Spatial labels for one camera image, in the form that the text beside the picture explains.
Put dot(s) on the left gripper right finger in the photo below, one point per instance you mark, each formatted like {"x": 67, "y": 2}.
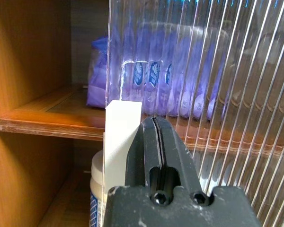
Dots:
{"x": 177, "y": 160}

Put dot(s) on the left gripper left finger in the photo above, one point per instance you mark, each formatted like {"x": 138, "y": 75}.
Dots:
{"x": 139, "y": 160}

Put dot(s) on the white bottle blue label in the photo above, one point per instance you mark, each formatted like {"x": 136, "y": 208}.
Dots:
{"x": 97, "y": 170}

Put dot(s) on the ribbed clear sliding door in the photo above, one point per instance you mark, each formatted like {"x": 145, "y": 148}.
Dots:
{"x": 251, "y": 118}

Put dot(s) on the purple tissue pack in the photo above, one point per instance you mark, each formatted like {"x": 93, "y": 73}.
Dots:
{"x": 97, "y": 71}

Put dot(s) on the wooden cabinet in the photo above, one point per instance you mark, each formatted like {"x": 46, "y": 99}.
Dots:
{"x": 26, "y": 71}

